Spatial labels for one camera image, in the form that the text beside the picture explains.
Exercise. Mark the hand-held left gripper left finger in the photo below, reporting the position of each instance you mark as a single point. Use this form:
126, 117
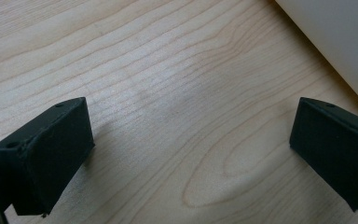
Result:
52, 161

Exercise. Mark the white plastic storage bin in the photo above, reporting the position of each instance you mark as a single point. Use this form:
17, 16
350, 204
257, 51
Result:
338, 37

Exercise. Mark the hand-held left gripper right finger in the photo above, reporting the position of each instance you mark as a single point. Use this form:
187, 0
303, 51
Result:
335, 152

